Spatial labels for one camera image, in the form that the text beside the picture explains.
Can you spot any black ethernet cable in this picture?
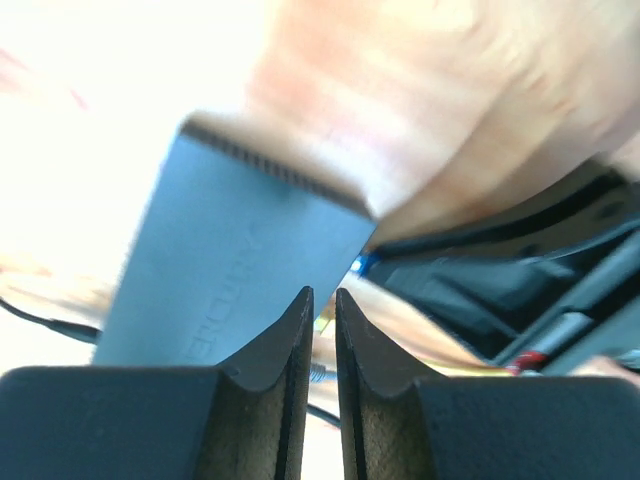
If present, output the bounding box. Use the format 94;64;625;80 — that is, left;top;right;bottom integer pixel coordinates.
305;403;341;429

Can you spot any black power cord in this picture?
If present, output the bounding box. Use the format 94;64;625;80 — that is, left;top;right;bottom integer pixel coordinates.
0;297;101;346

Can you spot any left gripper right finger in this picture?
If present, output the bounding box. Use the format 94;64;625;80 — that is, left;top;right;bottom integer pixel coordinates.
336;289;639;479

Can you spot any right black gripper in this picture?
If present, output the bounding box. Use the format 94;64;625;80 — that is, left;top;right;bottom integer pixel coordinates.
369;169;639;375

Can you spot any black network switch box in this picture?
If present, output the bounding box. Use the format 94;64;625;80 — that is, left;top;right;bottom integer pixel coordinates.
93;120;376;366

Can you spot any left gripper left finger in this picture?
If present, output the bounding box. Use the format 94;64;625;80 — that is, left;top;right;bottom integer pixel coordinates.
1;288;314;479

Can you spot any blue ethernet cable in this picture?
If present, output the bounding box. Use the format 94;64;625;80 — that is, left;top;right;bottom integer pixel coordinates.
349;252;384;276

